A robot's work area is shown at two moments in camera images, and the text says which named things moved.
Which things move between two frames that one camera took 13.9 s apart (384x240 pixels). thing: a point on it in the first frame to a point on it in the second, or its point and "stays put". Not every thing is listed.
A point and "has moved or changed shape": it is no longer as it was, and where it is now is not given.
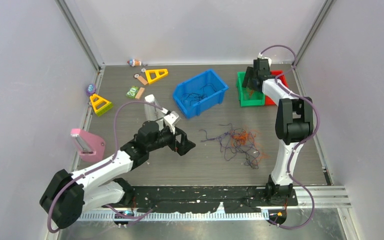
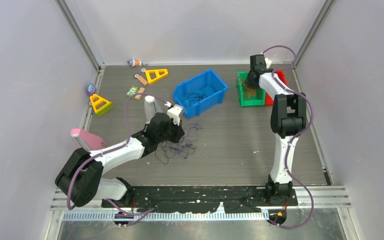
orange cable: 250,92 has moved or changed shape
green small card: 132,91 stays put
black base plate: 206,199 stays put
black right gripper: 249,74 stays put
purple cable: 237,141 to 167,149
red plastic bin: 281,78 stays put
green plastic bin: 248,96 stays put
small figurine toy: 133,62 stays put
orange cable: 246,136 has moved or changed shape
